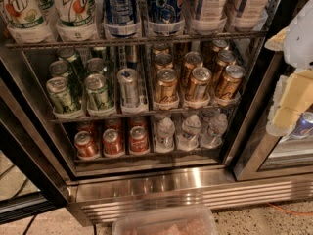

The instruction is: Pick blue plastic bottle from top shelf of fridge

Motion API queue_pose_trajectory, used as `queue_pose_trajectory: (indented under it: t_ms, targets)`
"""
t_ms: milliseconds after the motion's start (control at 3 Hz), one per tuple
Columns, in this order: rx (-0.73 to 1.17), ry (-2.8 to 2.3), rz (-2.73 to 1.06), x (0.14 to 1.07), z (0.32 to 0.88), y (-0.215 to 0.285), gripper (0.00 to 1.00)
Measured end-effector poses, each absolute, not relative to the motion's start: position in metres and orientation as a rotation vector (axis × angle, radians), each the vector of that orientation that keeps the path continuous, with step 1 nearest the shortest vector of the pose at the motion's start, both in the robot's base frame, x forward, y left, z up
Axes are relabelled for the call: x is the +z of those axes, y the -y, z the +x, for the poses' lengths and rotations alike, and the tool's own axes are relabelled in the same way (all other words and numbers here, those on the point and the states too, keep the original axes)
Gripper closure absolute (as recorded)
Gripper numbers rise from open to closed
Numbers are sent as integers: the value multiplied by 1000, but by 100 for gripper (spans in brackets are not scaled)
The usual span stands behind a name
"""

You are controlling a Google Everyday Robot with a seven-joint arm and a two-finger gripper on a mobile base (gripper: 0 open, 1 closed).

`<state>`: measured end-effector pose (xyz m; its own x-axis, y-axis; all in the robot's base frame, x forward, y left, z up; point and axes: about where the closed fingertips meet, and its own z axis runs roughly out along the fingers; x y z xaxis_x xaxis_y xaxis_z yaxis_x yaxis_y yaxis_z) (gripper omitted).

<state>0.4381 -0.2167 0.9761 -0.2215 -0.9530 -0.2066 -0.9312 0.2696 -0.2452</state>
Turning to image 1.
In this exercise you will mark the gold can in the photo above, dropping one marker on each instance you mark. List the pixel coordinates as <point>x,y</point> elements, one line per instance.
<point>198,84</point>
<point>166,86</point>
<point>229,82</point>

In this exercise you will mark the silver can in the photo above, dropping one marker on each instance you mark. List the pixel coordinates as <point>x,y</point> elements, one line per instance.
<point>129,88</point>

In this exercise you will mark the left 7up bottle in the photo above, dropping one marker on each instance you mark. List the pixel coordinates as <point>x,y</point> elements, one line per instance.
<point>26,21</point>

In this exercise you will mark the red can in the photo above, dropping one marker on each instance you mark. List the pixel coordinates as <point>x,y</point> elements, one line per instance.
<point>138,139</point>
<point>112,143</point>
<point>85,145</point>

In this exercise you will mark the front right red can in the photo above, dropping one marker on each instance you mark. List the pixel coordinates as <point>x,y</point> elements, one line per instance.
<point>138,139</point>

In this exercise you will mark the blue plastic bottle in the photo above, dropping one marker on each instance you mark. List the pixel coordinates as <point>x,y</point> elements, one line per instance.
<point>166,14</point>
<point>121,17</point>

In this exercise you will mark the top wire shelf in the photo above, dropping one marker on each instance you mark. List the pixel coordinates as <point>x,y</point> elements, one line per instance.
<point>134,41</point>

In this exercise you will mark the blue can behind glass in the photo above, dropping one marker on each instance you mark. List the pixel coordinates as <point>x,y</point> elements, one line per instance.
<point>303,126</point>

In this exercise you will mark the front left gold can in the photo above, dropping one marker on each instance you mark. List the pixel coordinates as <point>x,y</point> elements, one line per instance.
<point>166,86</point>

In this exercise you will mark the blue plastic bottle left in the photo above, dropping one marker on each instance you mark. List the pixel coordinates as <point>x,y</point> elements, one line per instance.
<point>121,17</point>

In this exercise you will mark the middle clear water bottle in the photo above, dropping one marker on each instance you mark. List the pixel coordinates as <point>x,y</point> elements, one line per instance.
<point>190,131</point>

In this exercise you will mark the front right gold can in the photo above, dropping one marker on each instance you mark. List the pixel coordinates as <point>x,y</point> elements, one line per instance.
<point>229,82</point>

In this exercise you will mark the front left red can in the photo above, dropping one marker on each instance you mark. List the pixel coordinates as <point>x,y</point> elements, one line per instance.
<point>85,145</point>

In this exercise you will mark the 7up bottle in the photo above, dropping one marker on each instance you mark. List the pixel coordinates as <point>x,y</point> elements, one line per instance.
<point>26,21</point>
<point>76,20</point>

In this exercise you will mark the left clear water bottle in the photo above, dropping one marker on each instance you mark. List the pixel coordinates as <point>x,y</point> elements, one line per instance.
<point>164,135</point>

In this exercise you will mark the clear water bottle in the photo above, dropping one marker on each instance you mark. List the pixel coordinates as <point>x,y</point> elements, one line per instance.
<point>164,135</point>
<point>215,127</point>
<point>190,131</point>

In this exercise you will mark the right clear water bottle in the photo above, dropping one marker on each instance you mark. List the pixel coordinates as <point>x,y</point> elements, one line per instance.
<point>215,127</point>

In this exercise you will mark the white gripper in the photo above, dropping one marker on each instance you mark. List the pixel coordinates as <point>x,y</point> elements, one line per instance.
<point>300,46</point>

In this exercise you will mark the clear plastic container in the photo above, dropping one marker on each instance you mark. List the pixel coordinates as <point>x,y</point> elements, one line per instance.
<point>188,220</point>

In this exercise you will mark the stainless steel fridge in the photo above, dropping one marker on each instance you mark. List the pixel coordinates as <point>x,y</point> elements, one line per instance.
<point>249,167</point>

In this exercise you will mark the front middle red can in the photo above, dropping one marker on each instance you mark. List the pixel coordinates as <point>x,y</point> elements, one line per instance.
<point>112,143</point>

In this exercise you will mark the front middle gold can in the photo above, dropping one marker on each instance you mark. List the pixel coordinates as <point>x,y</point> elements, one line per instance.
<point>198,84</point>

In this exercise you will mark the blue plastic bottle right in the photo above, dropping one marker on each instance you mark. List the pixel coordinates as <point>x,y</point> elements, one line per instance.
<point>166,14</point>

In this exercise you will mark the green can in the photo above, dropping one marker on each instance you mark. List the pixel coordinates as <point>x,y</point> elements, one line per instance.
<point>63,99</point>
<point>98,92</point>

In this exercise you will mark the front left green can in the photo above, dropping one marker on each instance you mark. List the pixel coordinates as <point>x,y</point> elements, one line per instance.
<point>63,99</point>

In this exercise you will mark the wire shelf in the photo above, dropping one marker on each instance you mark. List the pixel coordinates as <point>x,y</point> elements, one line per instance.
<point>134,41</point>
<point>88,117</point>

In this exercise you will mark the white labelled bottle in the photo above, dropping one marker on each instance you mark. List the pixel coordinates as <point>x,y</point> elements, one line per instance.
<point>244,15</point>
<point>207,16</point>

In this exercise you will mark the middle wire shelf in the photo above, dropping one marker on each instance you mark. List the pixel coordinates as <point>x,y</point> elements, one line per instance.
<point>88,117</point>

